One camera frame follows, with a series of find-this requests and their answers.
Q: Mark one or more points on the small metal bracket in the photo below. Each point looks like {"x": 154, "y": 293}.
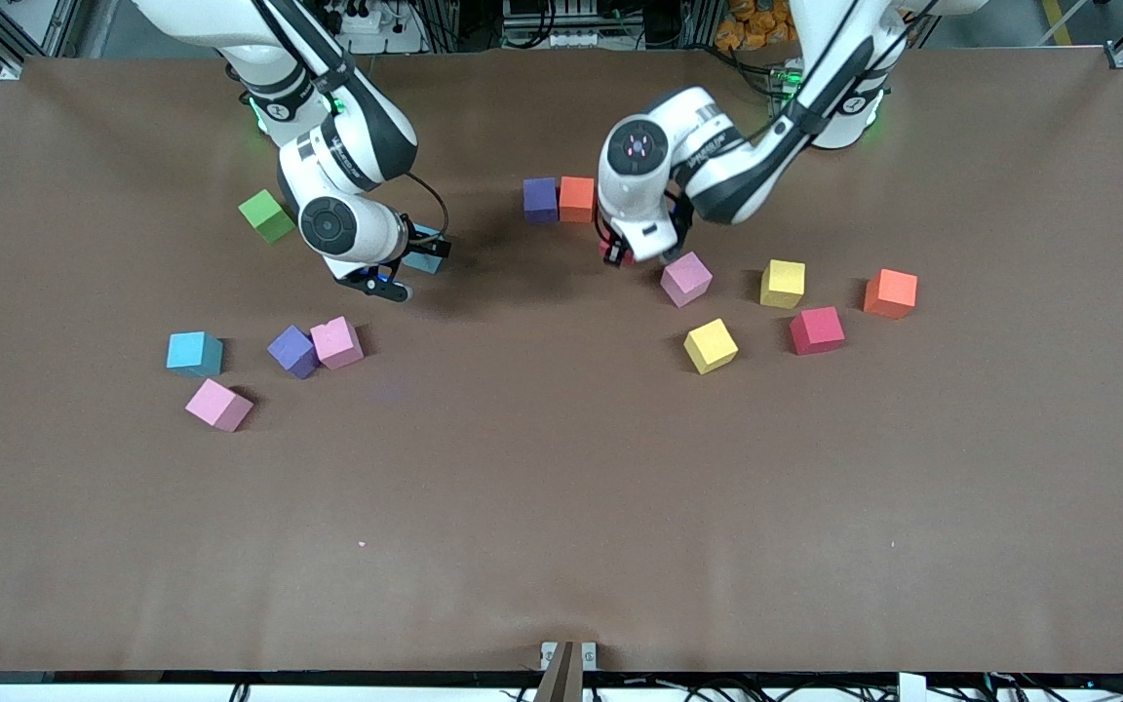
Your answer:
{"x": 548, "y": 653}

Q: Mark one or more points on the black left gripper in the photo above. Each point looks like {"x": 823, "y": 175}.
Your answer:
{"x": 680, "y": 226}

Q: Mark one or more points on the dented pink foam cube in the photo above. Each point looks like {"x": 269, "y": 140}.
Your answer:
{"x": 335, "y": 343}

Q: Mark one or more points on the red foam cube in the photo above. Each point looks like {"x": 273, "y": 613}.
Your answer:
{"x": 610, "y": 255}
{"x": 817, "y": 330}

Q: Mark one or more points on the light blue foam cube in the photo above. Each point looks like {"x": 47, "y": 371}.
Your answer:
{"x": 193, "y": 353}
{"x": 425, "y": 265}

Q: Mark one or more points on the black electronics rack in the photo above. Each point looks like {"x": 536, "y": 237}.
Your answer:
{"x": 571, "y": 24}

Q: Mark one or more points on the small white box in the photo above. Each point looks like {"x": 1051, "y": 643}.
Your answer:
{"x": 912, "y": 688}

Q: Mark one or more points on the black table edge rail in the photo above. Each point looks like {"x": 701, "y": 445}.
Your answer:
{"x": 230, "y": 676}

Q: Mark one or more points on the purple foam cube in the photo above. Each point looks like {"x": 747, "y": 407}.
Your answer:
{"x": 291, "y": 351}
{"x": 540, "y": 200}

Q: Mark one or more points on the white power strip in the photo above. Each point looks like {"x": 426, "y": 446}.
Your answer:
{"x": 386, "y": 39}

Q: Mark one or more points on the yellow foam cube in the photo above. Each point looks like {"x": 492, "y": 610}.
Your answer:
{"x": 782, "y": 284}
{"x": 710, "y": 346}

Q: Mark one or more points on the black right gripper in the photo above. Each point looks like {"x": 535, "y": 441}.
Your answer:
{"x": 416, "y": 244}

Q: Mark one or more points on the orange foam cube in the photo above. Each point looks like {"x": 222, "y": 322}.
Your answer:
{"x": 577, "y": 200}
{"x": 890, "y": 293}

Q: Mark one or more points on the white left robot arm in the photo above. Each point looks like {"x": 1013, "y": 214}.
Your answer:
{"x": 625, "y": 195}

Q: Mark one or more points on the green foam cube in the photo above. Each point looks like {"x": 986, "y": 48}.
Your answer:
{"x": 262, "y": 216}

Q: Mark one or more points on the brown wooden post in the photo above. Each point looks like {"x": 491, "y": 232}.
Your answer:
{"x": 561, "y": 678}

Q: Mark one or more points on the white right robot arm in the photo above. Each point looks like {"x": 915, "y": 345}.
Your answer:
{"x": 328, "y": 166}

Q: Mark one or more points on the orange fruit net bag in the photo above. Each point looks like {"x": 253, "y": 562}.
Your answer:
{"x": 752, "y": 24}

